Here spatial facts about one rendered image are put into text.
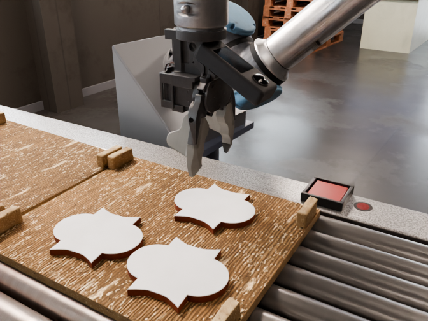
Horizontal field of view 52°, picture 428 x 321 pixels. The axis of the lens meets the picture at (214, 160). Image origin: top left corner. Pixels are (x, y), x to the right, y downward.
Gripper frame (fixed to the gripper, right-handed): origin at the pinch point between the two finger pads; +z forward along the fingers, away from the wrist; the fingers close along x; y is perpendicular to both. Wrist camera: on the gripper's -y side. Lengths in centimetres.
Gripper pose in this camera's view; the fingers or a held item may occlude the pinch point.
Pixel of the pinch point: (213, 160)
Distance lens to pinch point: 69.6
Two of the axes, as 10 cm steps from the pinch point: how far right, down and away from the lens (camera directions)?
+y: -8.6, -2.2, 4.6
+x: -5.1, 3.7, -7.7
